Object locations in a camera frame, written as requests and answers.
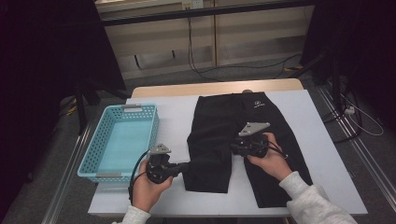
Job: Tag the beige cabinet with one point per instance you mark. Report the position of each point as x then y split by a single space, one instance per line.
249 37

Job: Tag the black metal bar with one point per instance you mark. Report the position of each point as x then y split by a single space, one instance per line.
202 12

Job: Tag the white wall socket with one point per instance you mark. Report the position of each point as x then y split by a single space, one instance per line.
193 3

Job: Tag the light blue plastic basket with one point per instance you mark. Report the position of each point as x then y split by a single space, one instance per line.
90 155

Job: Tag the black curtain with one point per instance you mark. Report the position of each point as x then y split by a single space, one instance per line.
367 46
37 77

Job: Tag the wooden table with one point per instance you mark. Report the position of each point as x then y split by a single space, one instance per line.
186 89

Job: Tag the aluminium floor rail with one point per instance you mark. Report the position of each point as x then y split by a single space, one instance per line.
67 177
367 158

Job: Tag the dark table grommet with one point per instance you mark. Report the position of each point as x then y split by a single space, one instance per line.
247 91

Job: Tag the person's right hand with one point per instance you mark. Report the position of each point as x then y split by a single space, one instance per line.
274 161

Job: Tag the black shorts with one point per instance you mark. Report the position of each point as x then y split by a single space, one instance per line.
211 140

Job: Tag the white power adapter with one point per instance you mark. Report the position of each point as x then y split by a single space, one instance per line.
349 110

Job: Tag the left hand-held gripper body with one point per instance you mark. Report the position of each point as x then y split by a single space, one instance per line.
160 149

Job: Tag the black stand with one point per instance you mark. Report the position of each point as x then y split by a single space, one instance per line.
335 87
81 109

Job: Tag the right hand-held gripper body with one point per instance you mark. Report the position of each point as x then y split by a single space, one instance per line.
252 128

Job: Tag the person's left hand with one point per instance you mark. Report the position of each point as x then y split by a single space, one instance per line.
146 193

